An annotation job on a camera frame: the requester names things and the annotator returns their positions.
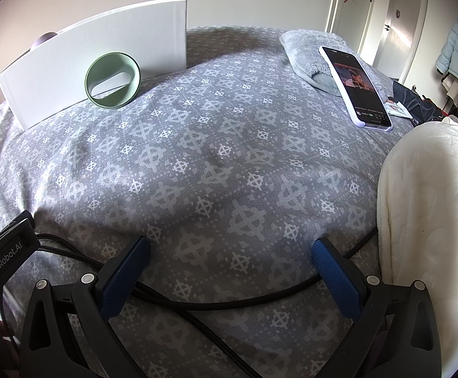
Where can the smartphone in white case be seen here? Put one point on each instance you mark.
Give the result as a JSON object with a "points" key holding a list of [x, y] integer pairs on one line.
{"points": [[355, 86]]}

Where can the grey patterned bedsheet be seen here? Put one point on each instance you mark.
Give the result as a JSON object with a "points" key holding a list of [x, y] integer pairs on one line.
{"points": [[213, 145]]}

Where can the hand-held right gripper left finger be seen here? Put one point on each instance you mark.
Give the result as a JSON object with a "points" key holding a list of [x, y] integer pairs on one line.
{"points": [[124, 279]]}

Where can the dark clothing pile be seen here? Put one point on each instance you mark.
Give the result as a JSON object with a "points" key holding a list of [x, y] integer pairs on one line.
{"points": [[418, 104]]}

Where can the white fleece blanket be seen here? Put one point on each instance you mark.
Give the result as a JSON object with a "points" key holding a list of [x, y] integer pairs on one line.
{"points": [[429, 224]]}

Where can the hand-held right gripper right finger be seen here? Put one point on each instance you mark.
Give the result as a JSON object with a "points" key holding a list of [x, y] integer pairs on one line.
{"points": [[337, 279]]}

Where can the purple mug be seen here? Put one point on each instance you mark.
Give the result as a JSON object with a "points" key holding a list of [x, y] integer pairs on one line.
{"points": [[41, 40]]}

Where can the small paper packet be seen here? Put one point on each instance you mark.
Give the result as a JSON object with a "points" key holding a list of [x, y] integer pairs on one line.
{"points": [[397, 109]]}

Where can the white door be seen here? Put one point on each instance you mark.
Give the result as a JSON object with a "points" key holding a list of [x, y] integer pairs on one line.
{"points": [[402, 27], [351, 12]]}

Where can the white cardboard box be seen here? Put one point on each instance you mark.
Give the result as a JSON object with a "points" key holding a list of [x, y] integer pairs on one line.
{"points": [[95, 35]]}

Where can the grey fluffy slipper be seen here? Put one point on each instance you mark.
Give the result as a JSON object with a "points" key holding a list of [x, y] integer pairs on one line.
{"points": [[299, 47]]}

